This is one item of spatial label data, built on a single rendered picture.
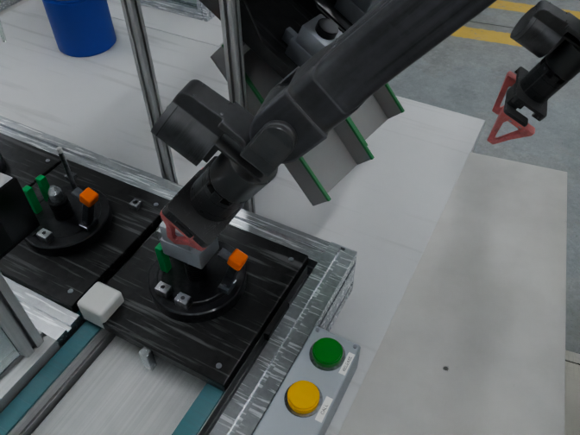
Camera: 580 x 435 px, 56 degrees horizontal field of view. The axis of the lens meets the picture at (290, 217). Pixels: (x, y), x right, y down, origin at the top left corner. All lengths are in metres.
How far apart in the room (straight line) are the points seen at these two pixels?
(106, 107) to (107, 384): 0.76
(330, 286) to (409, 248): 0.24
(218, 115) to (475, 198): 0.70
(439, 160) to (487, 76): 2.05
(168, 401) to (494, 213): 0.69
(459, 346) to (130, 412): 0.49
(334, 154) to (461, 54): 2.51
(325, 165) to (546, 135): 2.07
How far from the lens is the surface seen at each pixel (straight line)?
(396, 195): 1.10
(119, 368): 0.82
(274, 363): 0.75
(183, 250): 0.72
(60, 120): 1.38
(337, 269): 0.83
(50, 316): 0.86
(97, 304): 0.80
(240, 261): 0.70
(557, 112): 3.07
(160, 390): 0.79
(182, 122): 0.55
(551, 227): 1.13
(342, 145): 0.95
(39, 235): 0.90
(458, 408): 0.86
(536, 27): 0.97
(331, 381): 0.73
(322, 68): 0.49
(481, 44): 3.53
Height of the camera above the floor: 1.61
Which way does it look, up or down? 46 degrees down
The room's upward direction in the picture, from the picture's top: 1 degrees counter-clockwise
